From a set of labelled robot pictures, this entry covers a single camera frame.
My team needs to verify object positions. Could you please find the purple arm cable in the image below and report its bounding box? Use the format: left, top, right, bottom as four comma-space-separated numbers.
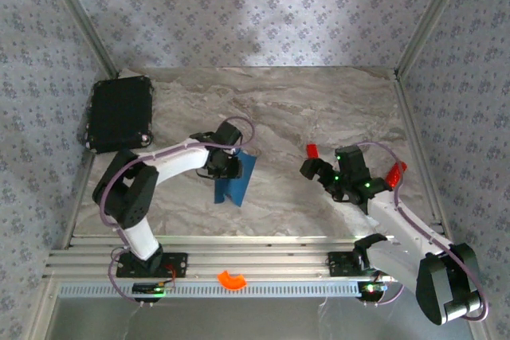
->
98, 115, 256, 306
356, 141, 490, 322

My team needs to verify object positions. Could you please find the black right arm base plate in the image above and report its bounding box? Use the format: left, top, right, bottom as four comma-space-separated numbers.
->
327, 251, 402, 277

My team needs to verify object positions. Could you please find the grey slotted cable duct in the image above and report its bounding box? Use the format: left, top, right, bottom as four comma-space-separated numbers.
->
57, 280, 359, 299

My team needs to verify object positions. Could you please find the aluminium side rail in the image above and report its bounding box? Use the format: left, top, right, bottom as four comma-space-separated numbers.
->
392, 71, 455, 248
59, 152, 99, 252

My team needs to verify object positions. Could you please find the red textured cylinder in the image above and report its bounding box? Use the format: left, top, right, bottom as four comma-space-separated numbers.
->
385, 161, 408, 190

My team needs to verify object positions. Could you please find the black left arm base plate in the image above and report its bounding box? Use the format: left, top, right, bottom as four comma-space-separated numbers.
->
115, 251, 189, 279

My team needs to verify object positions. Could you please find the orange curved plastic piece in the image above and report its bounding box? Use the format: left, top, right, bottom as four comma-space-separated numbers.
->
217, 270, 248, 291

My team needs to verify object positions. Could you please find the aluminium rail frame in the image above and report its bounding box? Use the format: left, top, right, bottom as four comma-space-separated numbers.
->
42, 234, 473, 282

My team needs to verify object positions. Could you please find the black rectangular case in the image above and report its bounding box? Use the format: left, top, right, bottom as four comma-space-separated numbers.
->
85, 75, 155, 154

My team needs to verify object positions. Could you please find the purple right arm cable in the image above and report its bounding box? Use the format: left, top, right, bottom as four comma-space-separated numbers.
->
356, 141, 490, 322

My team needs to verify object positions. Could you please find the blue cloth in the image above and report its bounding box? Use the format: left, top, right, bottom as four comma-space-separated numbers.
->
213, 151, 258, 208

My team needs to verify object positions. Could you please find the aluminium corner post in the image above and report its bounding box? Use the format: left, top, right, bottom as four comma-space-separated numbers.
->
396, 0, 473, 78
37, 0, 120, 78

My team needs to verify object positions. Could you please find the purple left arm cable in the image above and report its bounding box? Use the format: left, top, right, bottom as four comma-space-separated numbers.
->
98, 115, 256, 306

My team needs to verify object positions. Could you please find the grey metal sheet panel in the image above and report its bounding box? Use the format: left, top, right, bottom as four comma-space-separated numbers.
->
49, 296, 477, 340

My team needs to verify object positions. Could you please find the circuit board with green light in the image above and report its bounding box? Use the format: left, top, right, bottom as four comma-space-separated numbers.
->
132, 282, 176, 297
357, 280, 388, 295

